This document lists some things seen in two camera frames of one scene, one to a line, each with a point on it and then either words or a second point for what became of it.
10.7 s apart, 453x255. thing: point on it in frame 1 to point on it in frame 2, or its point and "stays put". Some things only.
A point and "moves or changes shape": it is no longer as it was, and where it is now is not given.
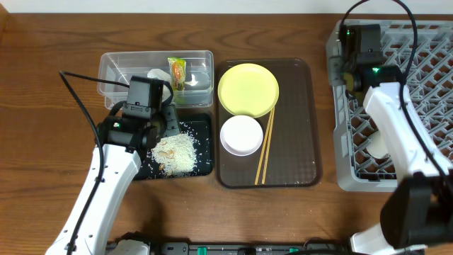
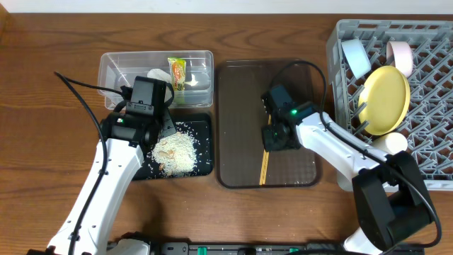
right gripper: x=337 y=78 to x=268 y=118
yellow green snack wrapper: x=178 y=69 stays put
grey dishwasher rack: x=423 y=49 stays put
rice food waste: x=175 y=154 stays put
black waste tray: x=200 y=127 stays put
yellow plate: x=248 y=89 moves or changes shape
